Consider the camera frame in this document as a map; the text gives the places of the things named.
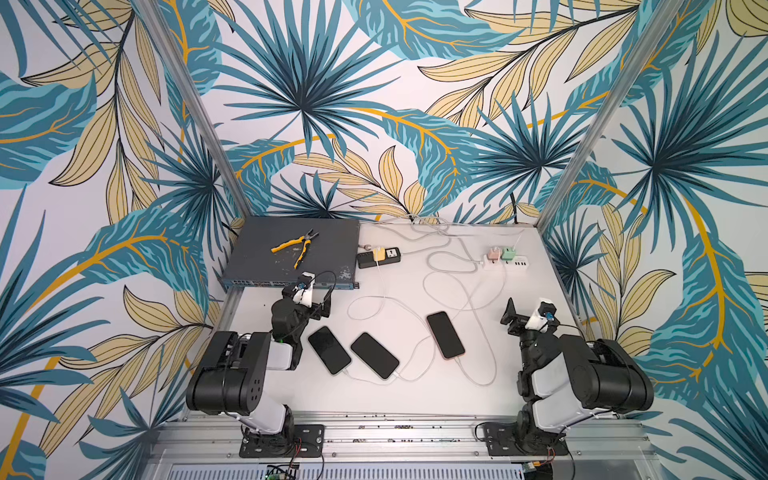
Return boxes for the white charging cable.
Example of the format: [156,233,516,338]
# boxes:
[343,261,433,385]
[392,263,511,385]
[458,263,511,387]

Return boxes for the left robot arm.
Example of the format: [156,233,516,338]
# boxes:
[185,276,334,442]

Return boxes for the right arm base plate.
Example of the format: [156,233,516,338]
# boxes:
[474,421,568,458]

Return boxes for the grey power strip cord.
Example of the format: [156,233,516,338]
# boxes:
[358,220,529,274]

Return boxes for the black phone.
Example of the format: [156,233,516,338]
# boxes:
[350,332,400,380]

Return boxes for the aluminium front rail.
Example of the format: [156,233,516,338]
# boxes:
[149,411,658,466]

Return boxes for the black power strip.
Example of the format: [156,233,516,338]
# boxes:
[356,247,402,269]

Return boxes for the green charger plug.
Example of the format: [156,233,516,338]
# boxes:
[500,247,517,262]

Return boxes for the dark blue network switch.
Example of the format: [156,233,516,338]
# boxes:
[221,216,360,290]

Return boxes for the yellow black pliers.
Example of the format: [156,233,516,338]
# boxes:
[270,230,319,269]

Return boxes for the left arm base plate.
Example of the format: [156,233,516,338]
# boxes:
[238,424,325,459]

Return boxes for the white power strip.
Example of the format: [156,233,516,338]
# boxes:
[481,255,529,272]

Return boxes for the phone in pink case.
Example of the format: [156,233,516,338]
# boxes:
[426,311,466,360]

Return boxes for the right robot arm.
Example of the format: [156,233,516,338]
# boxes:
[500,299,654,443]

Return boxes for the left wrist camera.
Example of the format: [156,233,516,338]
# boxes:
[292,272,316,307]

